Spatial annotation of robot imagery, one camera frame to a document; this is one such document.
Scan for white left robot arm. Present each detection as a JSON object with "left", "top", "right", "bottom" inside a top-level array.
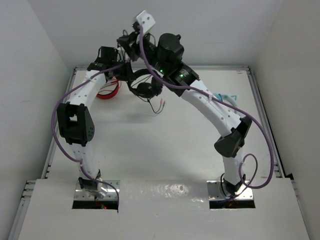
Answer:
[{"left": 56, "top": 46, "right": 130, "bottom": 197}]

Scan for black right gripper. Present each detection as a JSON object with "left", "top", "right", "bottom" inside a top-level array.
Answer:
[{"left": 117, "top": 28, "right": 168, "bottom": 75}]

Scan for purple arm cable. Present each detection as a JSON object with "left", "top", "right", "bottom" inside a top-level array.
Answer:
[
  {"left": 138, "top": 24, "right": 276, "bottom": 201},
  {"left": 51, "top": 62, "right": 126, "bottom": 201}
]

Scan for red headphones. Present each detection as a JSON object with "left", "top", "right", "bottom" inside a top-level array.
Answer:
[{"left": 96, "top": 77, "right": 122, "bottom": 100}]

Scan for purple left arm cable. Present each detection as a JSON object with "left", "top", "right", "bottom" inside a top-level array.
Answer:
[{"left": 51, "top": 62, "right": 126, "bottom": 201}]

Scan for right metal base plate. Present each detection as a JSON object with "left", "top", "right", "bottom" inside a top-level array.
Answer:
[{"left": 206, "top": 180, "right": 254, "bottom": 201}]

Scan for teal cat-ear headphones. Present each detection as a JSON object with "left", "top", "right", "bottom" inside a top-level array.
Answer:
[{"left": 214, "top": 93, "right": 237, "bottom": 107}]

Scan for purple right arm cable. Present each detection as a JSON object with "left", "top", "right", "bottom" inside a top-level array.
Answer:
[{"left": 138, "top": 24, "right": 276, "bottom": 201}]

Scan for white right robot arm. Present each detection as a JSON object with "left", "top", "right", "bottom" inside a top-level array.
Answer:
[{"left": 117, "top": 30, "right": 252, "bottom": 197}]

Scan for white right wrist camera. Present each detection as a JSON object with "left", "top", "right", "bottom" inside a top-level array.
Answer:
[{"left": 132, "top": 10, "right": 156, "bottom": 35}]

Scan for thin black headphone cable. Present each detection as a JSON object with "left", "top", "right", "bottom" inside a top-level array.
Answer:
[{"left": 134, "top": 74, "right": 167, "bottom": 115}]

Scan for black over-ear headphones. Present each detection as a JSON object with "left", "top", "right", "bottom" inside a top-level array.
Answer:
[{"left": 127, "top": 68, "right": 163, "bottom": 99}]

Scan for metal base plate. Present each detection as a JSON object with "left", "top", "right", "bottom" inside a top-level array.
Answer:
[
  {"left": 206, "top": 180, "right": 254, "bottom": 201},
  {"left": 73, "top": 179, "right": 120, "bottom": 201}
]

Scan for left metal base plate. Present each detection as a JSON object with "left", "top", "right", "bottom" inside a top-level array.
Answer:
[{"left": 73, "top": 179, "right": 120, "bottom": 201}]

